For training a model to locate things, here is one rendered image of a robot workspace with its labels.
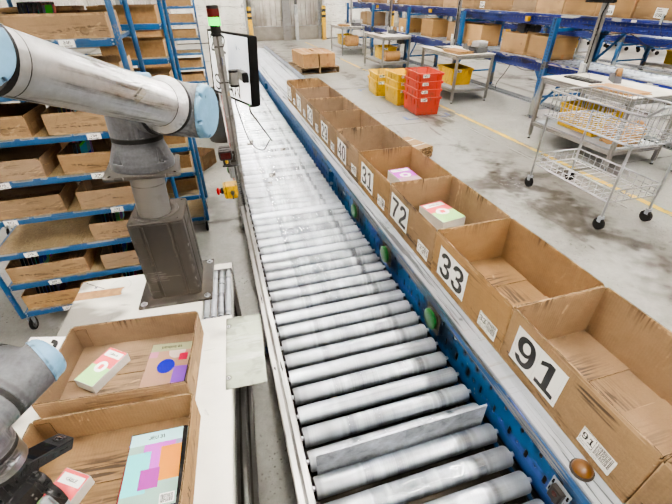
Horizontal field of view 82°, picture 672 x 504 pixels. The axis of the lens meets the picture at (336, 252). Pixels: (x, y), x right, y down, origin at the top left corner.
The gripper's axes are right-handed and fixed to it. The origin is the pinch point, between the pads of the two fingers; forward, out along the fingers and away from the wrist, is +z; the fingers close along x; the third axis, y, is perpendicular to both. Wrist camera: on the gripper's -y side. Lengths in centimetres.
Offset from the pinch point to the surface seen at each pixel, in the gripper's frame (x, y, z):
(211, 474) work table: 28.4, -15.9, 3.1
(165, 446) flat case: 15.4, -17.4, -0.3
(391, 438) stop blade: 69, -34, -1
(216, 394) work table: 17.9, -35.9, 3.1
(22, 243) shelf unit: -151, -106, 24
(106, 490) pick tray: 7.4, -5.8, 2.0
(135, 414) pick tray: 3.8, -21.7, -2.4
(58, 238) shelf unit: -136, -116, 24
